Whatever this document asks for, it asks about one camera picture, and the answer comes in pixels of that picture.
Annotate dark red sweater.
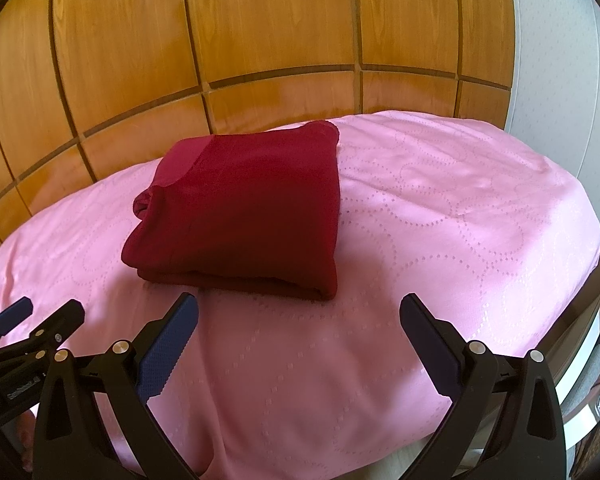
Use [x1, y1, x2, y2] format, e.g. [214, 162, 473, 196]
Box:
[121, 120, 340, 301]

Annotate left hand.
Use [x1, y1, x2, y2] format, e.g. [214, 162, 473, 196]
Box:
[14, 411, 36, 472]

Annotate pink bed sheet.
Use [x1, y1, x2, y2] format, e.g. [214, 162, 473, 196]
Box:
[0, 112, 600, 479]

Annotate wooden headboard panels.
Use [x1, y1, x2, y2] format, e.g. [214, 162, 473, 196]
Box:
[0, 0, 515, 244]

